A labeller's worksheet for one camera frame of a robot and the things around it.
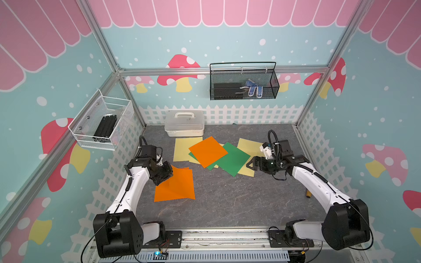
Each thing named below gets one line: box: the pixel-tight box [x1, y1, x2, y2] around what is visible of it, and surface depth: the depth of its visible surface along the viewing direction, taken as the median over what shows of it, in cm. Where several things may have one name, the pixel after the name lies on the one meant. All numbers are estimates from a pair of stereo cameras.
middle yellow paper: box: [188, 143, 225, 169], surface depth 104 cm
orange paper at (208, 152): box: [188, 136, 229, 169], surface depth 108 cm
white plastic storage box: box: [164, 109, 205, 137], surface depth 111 cm
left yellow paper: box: [173, 136, 203, 165], surface depth 111 cm
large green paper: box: [192, 141, 251, 177], surface depth 106 cm
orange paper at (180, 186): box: [154, 164, 196, 203], surface depth 91 cm
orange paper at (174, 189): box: [154, 178, 196, 203], surface depth 91 cm
